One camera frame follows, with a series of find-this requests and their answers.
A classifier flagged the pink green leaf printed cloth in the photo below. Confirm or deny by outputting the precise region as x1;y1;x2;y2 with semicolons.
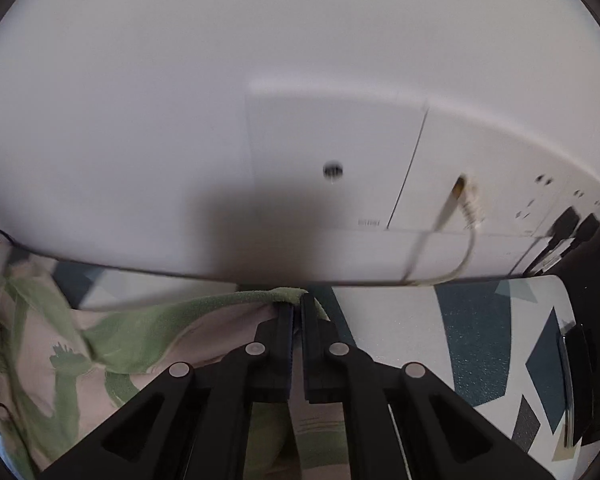
0;240;351;480

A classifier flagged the black power plug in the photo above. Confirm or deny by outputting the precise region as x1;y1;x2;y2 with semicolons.
532;206;582;268
542;213;600;271

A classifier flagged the white network cable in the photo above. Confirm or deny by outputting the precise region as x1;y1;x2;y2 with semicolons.
410;184;485;287

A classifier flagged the grey flat network cable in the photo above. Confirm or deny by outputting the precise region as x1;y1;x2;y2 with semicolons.
402;174;468;286

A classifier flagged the geometric patterned tablecloth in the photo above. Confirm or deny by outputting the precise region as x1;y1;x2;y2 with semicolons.
50;262;588;480

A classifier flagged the black cabinet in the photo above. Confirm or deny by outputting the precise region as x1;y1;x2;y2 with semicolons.
557;322;600;453

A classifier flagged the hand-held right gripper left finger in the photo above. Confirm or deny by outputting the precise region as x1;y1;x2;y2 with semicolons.
37;302;294;480

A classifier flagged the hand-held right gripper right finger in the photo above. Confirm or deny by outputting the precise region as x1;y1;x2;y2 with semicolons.
301;294;556;480

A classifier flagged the white wall socket panel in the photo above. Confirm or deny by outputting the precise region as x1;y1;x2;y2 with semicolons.
245;80;600;283

